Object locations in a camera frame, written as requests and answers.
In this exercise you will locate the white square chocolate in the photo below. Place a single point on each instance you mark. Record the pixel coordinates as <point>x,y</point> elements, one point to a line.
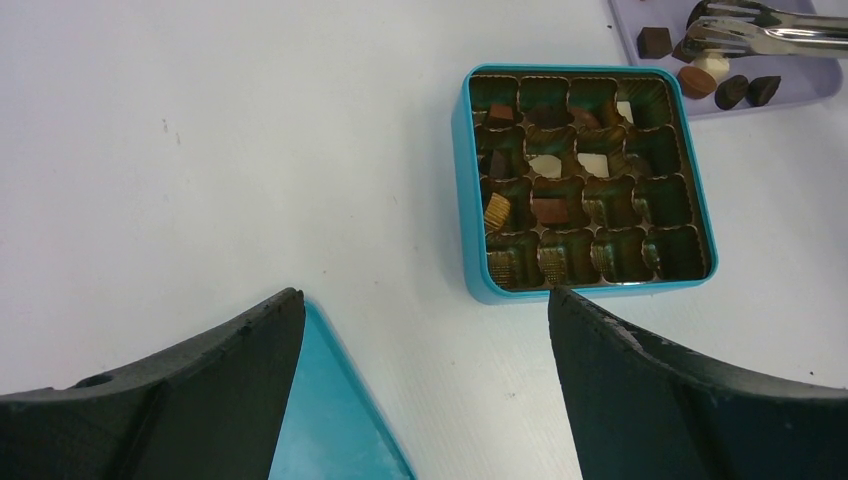
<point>715,64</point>

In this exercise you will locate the brown round chocolate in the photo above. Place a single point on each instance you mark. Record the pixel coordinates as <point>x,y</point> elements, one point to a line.
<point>696,83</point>

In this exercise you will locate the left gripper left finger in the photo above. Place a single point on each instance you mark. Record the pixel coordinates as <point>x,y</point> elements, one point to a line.
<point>209,407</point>

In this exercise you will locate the dark oval chocolate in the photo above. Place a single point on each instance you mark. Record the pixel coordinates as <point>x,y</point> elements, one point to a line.
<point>761,90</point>

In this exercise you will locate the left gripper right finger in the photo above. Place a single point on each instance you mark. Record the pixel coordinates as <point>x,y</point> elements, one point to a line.
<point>643,407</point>

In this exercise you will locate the metal tongs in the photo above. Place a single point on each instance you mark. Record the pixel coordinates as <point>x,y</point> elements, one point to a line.
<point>736,29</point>

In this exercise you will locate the lilac plastic tray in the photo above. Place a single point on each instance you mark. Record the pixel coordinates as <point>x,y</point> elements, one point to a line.
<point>804,80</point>

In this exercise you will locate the dark square chocolate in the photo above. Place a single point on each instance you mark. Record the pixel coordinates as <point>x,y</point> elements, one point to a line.
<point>654,43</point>

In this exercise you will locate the dark ribbed chocolate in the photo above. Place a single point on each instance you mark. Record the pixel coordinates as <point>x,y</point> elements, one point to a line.
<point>731,92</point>

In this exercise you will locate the teal tin lid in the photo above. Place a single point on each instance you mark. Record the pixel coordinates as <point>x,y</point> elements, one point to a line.
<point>332,428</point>

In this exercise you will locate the teal chocolate tin box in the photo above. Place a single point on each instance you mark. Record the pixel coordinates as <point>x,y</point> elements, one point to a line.
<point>577,176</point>

